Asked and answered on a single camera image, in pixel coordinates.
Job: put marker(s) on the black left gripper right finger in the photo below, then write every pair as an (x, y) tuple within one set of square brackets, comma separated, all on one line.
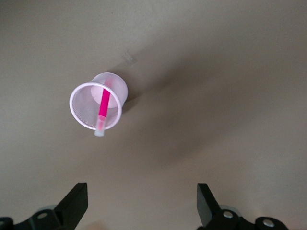
[(211, 215)]

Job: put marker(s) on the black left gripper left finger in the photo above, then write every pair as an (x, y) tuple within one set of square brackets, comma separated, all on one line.
[(67, 210)]

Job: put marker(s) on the pink marker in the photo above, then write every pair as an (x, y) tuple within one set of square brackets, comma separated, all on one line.
[(104, 105)]

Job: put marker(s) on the pink mesh cup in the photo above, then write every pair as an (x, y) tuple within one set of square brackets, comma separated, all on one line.
[(84, 107)]

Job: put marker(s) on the clear tape piece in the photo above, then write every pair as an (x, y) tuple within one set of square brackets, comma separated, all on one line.
[(127, 58)]

